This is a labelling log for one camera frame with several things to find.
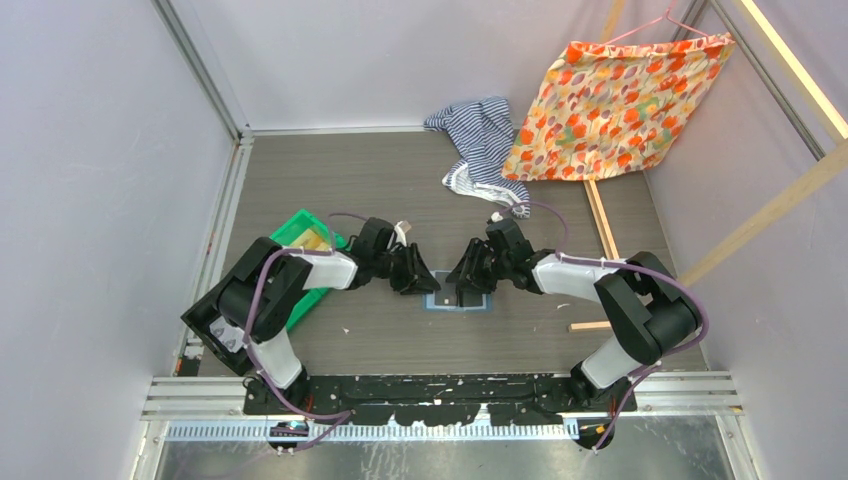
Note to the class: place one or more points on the blue white striped cloth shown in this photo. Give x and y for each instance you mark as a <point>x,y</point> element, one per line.
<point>483,134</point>

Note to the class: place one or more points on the wooden frame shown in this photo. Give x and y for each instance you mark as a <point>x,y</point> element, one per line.
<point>752,215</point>

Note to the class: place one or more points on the yellow card in bin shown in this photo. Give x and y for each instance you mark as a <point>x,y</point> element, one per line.
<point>310,240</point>

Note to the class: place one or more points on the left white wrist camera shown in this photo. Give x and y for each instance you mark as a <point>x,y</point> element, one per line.
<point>401,229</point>

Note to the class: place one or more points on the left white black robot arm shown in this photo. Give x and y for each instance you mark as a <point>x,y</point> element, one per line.
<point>261,291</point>

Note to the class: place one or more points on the blue card holder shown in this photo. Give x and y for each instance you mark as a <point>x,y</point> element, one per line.
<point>469,302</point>

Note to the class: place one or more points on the aluminium front rail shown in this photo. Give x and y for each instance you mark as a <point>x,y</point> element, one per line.
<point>242,409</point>

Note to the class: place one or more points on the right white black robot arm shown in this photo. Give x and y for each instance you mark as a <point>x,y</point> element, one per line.
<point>649,311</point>

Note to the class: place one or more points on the black plastic bin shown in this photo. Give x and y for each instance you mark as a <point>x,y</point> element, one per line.
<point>223,340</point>

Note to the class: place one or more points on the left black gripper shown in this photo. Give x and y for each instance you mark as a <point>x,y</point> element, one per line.
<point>416,279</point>

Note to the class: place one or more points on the black credit card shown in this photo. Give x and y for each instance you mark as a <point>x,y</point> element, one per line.
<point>447,296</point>

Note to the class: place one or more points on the orange floral cloth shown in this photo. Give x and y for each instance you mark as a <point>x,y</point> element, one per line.
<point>607,110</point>

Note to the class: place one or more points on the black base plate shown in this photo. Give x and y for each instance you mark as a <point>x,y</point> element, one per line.
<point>444,400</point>

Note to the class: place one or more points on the pink clothes hanger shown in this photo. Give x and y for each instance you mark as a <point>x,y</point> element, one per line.
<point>665,16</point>

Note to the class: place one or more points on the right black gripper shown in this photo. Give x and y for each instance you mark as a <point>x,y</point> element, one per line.
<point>466,271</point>

